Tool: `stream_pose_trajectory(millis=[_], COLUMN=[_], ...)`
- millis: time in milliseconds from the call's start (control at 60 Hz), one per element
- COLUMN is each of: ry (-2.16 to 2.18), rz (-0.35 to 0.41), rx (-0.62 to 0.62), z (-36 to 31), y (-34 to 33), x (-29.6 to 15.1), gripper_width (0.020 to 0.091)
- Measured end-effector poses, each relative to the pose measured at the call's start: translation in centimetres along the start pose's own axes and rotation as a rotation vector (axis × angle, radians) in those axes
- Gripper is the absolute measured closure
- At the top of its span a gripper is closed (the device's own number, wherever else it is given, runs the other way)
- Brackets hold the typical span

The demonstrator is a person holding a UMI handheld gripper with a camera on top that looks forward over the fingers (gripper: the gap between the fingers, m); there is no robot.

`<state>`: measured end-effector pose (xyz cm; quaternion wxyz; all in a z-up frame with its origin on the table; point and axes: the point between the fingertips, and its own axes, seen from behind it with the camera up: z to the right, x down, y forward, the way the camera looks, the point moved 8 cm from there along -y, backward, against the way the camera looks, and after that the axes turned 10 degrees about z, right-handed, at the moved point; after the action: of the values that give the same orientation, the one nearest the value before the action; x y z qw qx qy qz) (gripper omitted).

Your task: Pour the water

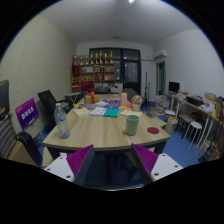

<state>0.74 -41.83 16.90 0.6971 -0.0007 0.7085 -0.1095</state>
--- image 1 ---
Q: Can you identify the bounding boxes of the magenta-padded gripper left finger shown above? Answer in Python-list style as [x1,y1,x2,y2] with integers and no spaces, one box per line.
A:
[43,144,96,187]

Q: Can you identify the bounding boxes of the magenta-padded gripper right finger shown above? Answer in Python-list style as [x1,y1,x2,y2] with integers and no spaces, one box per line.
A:
[130,143,184,186]

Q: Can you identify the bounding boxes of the clear plastic water bottle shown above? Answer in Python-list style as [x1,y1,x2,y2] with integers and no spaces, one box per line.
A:
[53,102,71,140]

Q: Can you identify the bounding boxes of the flat round red coaster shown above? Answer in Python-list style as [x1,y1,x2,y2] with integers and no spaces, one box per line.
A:
[146,126,160,135]

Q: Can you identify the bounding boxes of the green cup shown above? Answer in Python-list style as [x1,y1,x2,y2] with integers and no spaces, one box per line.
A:
[125,114,140,137]

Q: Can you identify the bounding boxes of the white round stool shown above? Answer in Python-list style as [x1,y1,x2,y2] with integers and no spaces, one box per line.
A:
[187,121,203,149]

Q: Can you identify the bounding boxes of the beige notebook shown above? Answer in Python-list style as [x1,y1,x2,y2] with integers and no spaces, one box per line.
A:
[73,107,91,118]

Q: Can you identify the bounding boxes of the yellow paper sheet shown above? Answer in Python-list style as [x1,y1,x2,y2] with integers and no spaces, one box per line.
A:
[119,109,144,118]

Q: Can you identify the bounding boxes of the white paper sheet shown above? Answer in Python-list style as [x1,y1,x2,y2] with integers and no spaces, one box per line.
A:
[89,106,108,117]

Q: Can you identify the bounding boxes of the black office chair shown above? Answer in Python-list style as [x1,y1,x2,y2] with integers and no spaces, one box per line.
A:
[37,89,73,133]

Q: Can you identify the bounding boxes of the striped grey chair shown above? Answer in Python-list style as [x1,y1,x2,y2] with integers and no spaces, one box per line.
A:
[0,79,44,168]

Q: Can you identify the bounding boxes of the flower bouquet in pot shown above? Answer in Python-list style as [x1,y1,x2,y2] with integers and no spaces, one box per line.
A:
[131,94,144,112]

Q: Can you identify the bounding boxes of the teal notebook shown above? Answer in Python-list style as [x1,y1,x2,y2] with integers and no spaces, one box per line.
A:
[103,107,120,118]

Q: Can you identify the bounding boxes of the purple sign board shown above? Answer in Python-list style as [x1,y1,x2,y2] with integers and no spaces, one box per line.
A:
[14,97,40,131]

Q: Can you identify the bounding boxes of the yellow gift box red ribbon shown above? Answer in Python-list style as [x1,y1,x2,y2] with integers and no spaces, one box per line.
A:
[84,91,101,105]

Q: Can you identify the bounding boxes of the tan carton box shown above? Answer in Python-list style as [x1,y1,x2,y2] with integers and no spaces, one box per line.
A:
[119,92,129,105]

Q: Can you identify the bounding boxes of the pink box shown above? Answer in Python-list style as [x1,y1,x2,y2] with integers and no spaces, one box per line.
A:
[105,97,120,105]

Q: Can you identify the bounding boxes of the black computer monitor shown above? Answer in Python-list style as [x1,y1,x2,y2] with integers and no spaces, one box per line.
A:
[168,81,181,94]

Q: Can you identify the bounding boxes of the wooden shelf unit with trophies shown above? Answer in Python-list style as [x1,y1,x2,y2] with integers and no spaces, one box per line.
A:
[70,50,116,94]

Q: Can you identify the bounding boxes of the black framed glass door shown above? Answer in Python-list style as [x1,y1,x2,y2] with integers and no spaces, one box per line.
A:
[89,47,142,95]

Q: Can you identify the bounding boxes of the white air conditioner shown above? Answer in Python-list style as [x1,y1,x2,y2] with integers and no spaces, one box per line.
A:
[153,49,169,61]

